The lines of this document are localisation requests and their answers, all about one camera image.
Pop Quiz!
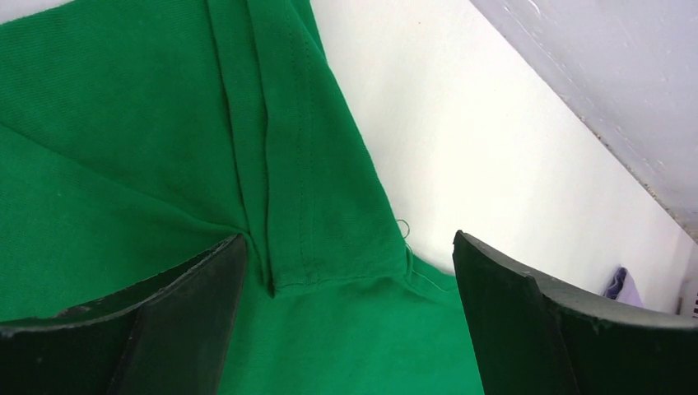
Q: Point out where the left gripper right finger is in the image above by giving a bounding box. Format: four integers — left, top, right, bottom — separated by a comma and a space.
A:
453, 232, 697, 394

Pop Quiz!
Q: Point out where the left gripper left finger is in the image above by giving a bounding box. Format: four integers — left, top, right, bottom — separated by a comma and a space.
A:
1, 235, 247, 394

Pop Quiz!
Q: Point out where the green t shirt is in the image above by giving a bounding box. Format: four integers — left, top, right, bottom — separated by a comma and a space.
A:
1, 1, 482, 394

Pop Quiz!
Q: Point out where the lilac t shirt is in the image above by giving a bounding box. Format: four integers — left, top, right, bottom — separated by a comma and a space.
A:
603, 267, 644, 309

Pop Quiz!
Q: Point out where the white plastic laundry basket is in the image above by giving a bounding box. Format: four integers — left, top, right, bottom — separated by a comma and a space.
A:
678, 263, 697, 318

